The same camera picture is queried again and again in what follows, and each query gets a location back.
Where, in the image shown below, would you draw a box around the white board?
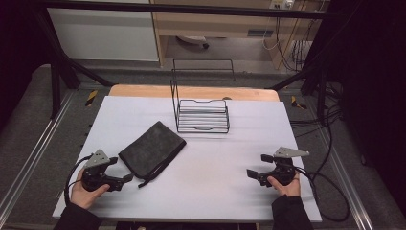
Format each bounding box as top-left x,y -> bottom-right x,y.
52,95 -> 323,223

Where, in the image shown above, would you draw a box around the black wire rack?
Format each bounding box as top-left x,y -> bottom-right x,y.
170,58 -> 237,134

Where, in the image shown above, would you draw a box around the person's right hand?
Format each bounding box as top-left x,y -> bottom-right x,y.
267,171 -> 302,198

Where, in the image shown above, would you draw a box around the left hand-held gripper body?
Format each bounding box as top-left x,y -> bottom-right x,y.
80,149 -> 125,193

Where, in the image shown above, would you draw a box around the white power strip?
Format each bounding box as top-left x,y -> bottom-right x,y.
269,0 -> 295,10

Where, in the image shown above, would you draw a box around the right hand-held gripper black cable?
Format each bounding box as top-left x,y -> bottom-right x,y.
295,166 -> 350,223

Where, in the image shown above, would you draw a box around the hand-held gripper black cable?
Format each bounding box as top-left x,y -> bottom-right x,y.
63,154 -> 94,206
295,166 -> 350,223

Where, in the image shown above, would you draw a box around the black curtain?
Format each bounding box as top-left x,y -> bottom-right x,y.
314,0 -> 406,210
0,0 -> 54,132

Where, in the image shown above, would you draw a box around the dark grey cloth pouch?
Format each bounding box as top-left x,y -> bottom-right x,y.
118,120 -> 188,189

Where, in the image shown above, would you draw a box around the aluminium floor rail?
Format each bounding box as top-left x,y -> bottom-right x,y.
318,126 -> 375,230
0,91 -> 77,221

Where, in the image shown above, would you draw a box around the wooden table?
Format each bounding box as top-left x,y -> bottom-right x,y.
108,83 -> 281,103

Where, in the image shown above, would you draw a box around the bundle of black floor cables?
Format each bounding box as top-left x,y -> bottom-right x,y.
288,81 -> 345,139

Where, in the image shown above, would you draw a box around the black metal frame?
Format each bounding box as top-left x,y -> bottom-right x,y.
32,0 -> 362,120

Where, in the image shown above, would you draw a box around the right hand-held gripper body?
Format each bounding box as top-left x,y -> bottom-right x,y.
258,147 -> 310,188

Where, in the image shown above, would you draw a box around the light wooden desk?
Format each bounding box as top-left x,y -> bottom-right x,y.
149,0 -> 329,70

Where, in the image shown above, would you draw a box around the white cabinet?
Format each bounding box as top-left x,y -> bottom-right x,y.
47,7 -> 160,62

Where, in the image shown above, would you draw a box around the hanging cables under desk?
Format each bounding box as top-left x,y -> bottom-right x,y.
261,15 -> 318,73

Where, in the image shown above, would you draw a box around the person's left hand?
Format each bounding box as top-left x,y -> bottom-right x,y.
70,168 -> 111,211

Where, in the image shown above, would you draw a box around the left hand-held gripper black cable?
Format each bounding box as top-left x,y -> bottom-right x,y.
63,154 -> 94,206

